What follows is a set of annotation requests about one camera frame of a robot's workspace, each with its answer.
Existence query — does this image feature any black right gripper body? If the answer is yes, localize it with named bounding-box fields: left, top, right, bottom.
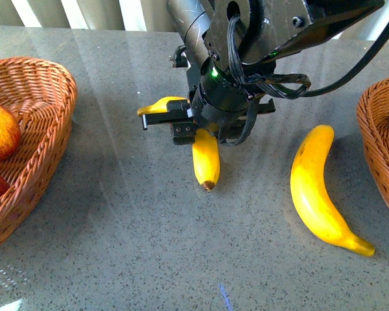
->
left=141, top=60, right=276, bottom=146

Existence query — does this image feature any curved yellow banana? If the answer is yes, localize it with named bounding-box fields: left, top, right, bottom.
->
left=137, top=97, right=220, bottom=191

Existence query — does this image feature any yellow-red apple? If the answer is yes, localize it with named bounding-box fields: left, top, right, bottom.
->
left=0, top=106, right=21, bottom=162

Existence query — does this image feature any white pleated curtain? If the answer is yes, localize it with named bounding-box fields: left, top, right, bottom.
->
left=0, top=0, right=389, bottom=42

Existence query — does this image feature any right wicker basket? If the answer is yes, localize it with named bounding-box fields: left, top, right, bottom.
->
left=356, top=78, right=389, bottom=209

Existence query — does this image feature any wicker basket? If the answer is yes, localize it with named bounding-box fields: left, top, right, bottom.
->
left=0, top=57, right=77, bottom=244
left=356, top=78, right=389, bottom=209

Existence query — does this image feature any left wicker basket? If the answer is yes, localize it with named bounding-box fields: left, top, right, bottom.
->
left=0, top=57, right=77, bottom=244

